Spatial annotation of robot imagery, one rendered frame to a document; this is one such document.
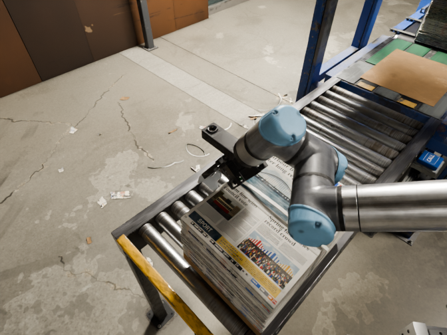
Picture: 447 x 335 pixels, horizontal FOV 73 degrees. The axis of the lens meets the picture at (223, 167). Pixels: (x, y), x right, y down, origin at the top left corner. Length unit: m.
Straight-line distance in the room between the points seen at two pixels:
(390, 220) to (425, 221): 0.04
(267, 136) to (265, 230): 0.25
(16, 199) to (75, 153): 0.51
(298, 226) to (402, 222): 0.15
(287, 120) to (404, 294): 1.58
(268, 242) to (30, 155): 2.32
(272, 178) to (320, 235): 0.33
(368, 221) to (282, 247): 0.25
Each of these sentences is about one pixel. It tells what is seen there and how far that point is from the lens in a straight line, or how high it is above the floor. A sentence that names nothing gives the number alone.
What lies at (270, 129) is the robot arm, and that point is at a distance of 0.54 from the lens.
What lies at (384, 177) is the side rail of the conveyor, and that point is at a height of 0.80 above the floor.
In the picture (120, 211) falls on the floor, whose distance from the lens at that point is 2.11.
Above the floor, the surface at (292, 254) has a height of 1.03.
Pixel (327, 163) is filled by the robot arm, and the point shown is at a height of 1.25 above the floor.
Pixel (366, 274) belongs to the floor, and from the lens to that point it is 1.97.
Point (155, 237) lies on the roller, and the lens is 1.00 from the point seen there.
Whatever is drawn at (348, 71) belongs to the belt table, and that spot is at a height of 0.80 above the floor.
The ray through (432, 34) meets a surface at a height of 0.86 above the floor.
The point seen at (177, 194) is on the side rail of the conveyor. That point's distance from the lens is 1.08.
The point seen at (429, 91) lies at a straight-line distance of 1.87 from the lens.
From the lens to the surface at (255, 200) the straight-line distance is 0.76.
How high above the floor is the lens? 1.64
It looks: 47 degrees down
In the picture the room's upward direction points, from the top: straight up
